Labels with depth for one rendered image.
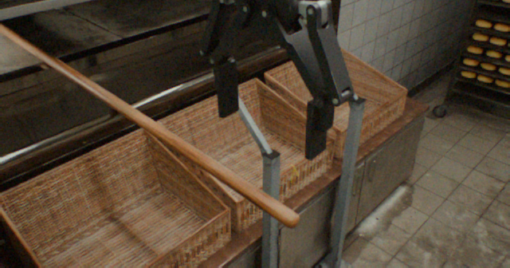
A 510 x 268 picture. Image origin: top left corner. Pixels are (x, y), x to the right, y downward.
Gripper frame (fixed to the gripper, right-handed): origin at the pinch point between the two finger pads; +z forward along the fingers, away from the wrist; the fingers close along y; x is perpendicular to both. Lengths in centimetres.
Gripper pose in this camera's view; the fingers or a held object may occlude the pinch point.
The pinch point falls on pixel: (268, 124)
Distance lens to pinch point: 51.2
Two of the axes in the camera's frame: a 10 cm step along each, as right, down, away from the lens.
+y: 7.4, 3.4, -5.8
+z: 0.2, 8.5, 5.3
